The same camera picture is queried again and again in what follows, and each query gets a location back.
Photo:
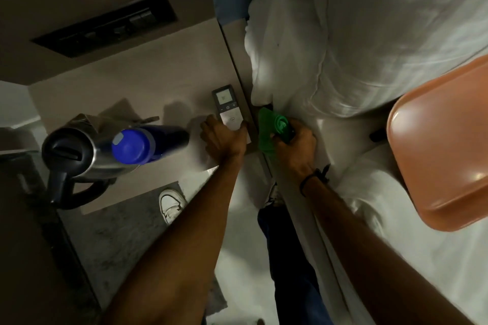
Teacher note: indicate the stainless steel electric kettle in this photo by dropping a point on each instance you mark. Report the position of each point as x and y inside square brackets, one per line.
[72, 157]

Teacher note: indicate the person's right hand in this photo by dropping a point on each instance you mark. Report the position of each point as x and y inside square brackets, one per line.
[297, 153]

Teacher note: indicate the person's left forearm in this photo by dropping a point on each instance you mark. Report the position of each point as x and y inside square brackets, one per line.
[183, 244]

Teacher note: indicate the black switch panel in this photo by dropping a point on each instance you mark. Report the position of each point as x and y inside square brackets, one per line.
[110, 24]

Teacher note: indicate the person's right thumb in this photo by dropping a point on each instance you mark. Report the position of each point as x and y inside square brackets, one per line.
[277, 142]

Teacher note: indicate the blue bottle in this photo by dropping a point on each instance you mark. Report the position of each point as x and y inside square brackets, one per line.
[152, 144]

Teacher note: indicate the white shoe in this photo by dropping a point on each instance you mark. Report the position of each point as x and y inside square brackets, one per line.
[171, 204]
[273, 195]

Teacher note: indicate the person's left hand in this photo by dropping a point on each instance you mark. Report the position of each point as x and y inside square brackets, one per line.
[223, 142]

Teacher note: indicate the person's right forearm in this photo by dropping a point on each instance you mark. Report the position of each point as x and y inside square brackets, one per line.
[366, 252]

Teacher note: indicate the black wristband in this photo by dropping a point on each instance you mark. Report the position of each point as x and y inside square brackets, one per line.
[312, 180]

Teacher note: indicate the green cloth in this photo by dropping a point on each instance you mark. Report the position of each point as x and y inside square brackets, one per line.
[271, 123]

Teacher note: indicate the white bedsheet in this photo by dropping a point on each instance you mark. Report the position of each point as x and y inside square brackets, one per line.
[438, 267]

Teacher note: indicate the grey remote control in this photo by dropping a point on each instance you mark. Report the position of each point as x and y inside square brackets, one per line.
[225, 102]

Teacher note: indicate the orange plastic tray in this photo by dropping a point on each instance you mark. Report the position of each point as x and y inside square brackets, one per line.
[442, 145]

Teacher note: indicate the beige bed frame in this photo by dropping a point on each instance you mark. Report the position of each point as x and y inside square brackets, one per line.
[240, 58]

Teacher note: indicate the person's left thumb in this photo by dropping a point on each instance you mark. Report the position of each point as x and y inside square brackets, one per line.
[241, 132]

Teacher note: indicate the white pillow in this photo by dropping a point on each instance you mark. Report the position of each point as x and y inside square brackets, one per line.
[362, 31]

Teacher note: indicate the blue jeans leg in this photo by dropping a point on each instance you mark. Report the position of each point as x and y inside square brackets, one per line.
[293, 271]

